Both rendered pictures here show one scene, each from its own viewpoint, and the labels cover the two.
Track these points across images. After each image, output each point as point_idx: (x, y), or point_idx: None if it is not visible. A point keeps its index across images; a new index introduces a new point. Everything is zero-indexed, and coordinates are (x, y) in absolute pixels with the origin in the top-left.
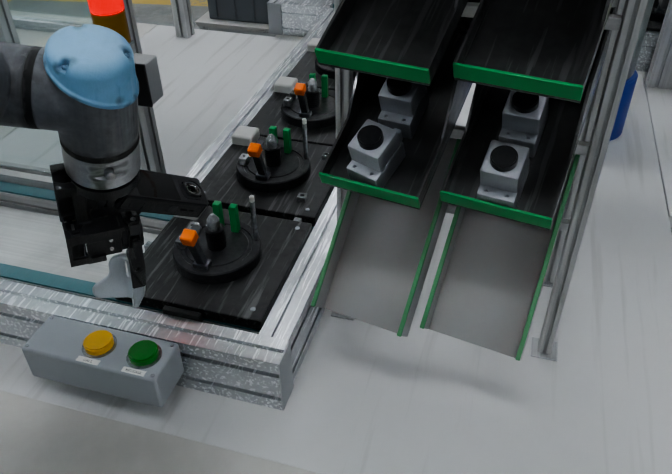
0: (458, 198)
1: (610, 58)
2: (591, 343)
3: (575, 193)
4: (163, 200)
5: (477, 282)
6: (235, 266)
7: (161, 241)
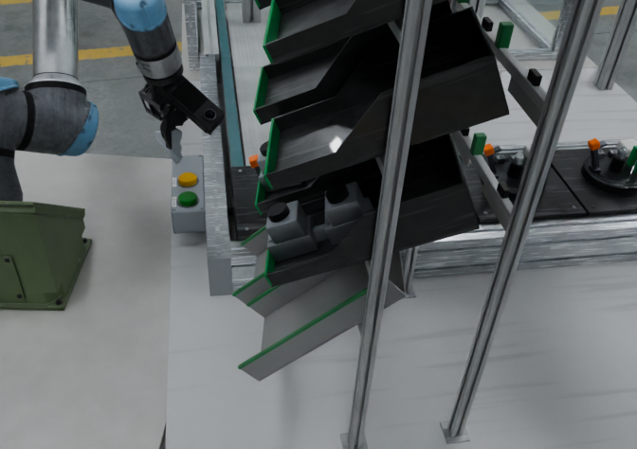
0: None
1: (509, 248)
2: None
3: (473, 362)
4: (182, 105)
5: (298, 316)
6: None
7: None
